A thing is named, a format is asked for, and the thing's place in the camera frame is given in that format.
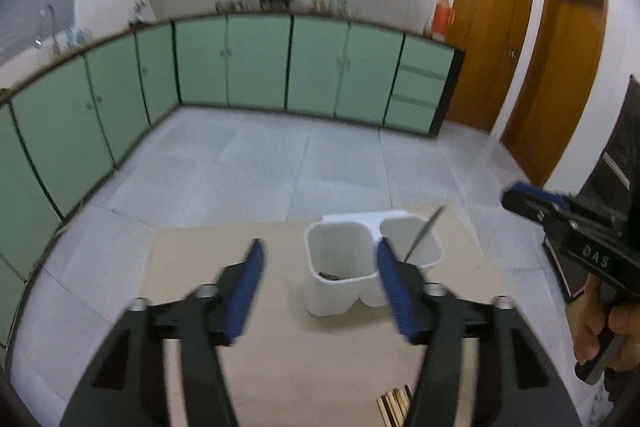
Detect brown wooden door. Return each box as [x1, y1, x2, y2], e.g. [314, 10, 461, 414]
[502, 0, 610, 188]
[445, 0, 537, 135]

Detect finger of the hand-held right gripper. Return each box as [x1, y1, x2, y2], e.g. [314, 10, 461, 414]
[501, 189, 561, 233]
[512, 182, 576, 212]

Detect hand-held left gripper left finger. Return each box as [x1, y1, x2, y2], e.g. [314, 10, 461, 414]
[60, 238, 266, 427]

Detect metal faucet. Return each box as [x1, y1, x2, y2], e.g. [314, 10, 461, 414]
[34, 4, 60, 52]

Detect black chopstick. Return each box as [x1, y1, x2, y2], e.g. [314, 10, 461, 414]
[404, 205, 447, 263]

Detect person's right hand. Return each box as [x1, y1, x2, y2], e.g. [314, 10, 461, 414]
[572, 276, 640, 373]

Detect brown cardboard sheet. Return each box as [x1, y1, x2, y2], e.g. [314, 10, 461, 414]
[142, 202, 501, 427]

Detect row of green lower cabinets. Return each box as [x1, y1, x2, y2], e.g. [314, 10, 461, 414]
[0, 13, 466, 348]

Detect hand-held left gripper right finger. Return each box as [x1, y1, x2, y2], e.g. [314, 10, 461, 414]
[376, 237, 583, 427]

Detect orange gas cylinder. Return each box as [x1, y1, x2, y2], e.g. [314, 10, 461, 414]
[431, 0, 453, 40]

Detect pile of chopsticks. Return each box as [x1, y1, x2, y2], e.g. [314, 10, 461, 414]
[376, 384, 416, 427]

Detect bottles beside faucet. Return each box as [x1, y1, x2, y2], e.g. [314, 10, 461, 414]
[57, 27, 93, 50]

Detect white two-compartment utensil holder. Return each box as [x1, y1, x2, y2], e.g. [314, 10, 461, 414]
[304, 209, 445, 317]

